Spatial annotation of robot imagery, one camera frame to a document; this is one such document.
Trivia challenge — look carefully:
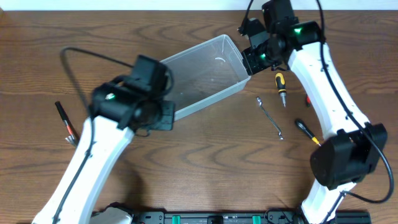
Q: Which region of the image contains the yellow black stubby screwdriver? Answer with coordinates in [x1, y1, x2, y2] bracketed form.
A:
[275, 73, 287, 108]

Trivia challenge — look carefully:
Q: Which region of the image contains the silver wrench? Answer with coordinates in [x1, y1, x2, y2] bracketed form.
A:
[256, 96, 284, 140]

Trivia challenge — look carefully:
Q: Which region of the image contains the clear plastic container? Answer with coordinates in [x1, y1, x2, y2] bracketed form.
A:
[162, 34, 251, 121]

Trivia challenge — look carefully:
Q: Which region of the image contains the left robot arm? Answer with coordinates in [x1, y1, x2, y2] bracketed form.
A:
[33, 55, 175, 223]

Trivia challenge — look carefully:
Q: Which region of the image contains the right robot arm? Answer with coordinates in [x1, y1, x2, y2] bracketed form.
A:
[238, 0, 387, 223]

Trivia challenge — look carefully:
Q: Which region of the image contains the black yellow precision screwdriver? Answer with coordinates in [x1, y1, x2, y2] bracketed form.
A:
[295, 118, 321, 146]

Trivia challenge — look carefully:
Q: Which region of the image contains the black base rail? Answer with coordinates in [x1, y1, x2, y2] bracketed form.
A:
[90, 202, 373, 224]

